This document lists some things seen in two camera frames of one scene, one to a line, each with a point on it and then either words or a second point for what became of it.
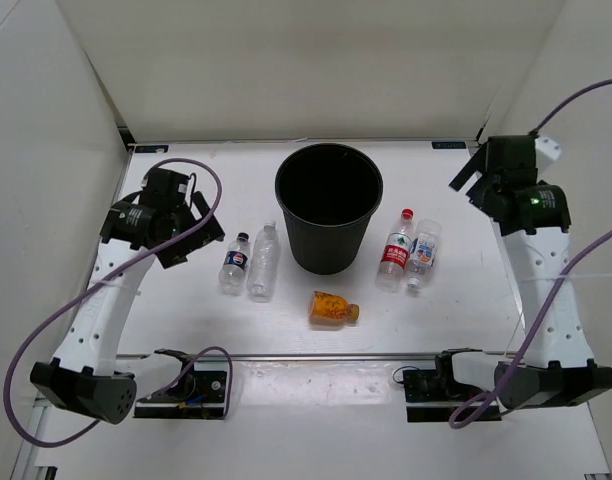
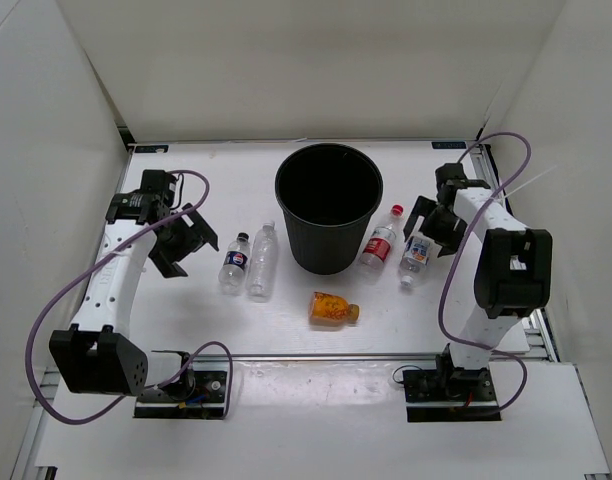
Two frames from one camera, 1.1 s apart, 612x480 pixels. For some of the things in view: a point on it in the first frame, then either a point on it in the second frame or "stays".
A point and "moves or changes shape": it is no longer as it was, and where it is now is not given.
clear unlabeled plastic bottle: [265, 263] stays
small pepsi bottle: [234, 267] stays
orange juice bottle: [330, 309] stays
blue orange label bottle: [424, 248] moves or changes shape
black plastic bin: [327, 193] stays
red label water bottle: [395, 256] → [380, 243]
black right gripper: [477, 163] → [454, 235]
